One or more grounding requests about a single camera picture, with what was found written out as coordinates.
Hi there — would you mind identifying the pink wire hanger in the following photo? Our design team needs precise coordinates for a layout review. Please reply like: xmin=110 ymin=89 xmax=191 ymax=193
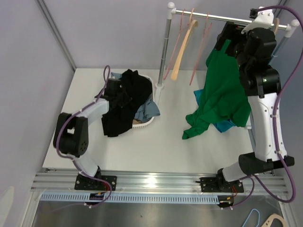
xmin=189 ymin=13 xmax=212 ymax=86
xmin=163 ymin=10 xmax=186 ymax=80

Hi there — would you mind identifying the green t shirt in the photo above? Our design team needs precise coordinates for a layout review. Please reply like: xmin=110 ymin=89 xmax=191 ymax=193
xmin=182 ymin=40 xmax=251 ymax=140

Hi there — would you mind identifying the beige wooden hanger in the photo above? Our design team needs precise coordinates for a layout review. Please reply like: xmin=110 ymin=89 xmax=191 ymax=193
xmin=171 ymin=8 xmax=198 ymax=81
xmin=272 ymin=17 xmax=280 ymax=35

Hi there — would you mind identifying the grey blue t shirt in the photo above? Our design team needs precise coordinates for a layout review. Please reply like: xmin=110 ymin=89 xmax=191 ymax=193
xmin=103 ymin=70 xmax=160 ymax=124

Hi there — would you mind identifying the black t shirt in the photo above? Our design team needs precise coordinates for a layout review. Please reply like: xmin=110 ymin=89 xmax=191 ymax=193
xmin=100 ymin=69 xmax=152 ymax=137

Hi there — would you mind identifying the beige t shirt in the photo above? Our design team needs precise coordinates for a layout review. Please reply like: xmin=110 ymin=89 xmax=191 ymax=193
xmin=133 ymin=119 xmax=143 ymax=125

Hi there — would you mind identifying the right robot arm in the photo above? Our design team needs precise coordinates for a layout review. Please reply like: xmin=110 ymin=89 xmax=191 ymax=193
xmin=200 ymin=22 xmax=294 ymax=192

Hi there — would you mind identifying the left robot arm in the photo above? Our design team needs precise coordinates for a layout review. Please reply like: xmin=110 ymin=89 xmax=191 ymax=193
xmin=53 ymin=79 xmax=131 ymax=191

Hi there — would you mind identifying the teal t shirt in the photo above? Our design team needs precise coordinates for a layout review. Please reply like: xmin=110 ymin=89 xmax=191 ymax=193
xmin=193 ymin=89 xmax=236 ymax=133

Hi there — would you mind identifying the blue hanger on floor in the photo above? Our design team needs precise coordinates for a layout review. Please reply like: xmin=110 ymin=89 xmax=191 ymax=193
xmin=242 ymin=209 xmax=261 ymax=227

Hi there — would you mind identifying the wooden hanger on floor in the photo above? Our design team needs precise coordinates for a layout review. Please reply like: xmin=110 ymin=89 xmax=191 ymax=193
xmin=261 ymin=213 xmax=288 ymax=227

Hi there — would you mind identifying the metal clothes rack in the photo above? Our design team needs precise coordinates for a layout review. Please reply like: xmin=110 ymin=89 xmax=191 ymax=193
xmin=154 ymin=0 xmax=303 ymax=104

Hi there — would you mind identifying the white plastic basket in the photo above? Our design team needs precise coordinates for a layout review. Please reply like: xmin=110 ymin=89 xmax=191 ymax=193
xmin=132 ymin=87 xmax=160 ymax=129

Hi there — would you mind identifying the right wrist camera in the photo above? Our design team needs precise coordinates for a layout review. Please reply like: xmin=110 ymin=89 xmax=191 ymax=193
xmin=241 ymin=7 xmax=274 ymax=34

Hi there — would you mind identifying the aluminium mounting rail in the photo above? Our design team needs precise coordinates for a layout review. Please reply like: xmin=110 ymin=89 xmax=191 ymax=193
xmin=31 ymin=168 xmax=288 ymax=198

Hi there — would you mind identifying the white slotted cable duct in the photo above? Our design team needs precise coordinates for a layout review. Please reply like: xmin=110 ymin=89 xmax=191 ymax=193
xmin=40 ymin=192 xmax=220 ymax=204

